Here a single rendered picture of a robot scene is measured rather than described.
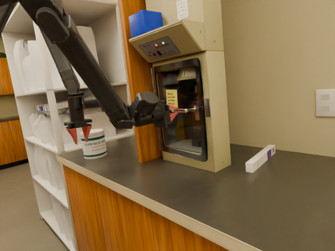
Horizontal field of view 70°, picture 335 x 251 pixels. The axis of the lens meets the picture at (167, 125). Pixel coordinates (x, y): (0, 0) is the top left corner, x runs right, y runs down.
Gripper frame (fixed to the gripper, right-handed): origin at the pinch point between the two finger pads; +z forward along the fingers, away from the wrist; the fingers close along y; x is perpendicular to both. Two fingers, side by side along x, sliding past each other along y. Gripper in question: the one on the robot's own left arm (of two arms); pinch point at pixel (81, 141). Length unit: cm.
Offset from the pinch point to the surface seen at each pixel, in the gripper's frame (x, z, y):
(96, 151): 20.7, 11.6, 15.5
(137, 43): -18.5, -39.1, 22.9
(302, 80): -63, -17, 76
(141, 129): -9.1, -1.0, 26.1
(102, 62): 114, -48, 75
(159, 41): -31, -37, 25
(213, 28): -46, -40, 38
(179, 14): -34, -47, 33
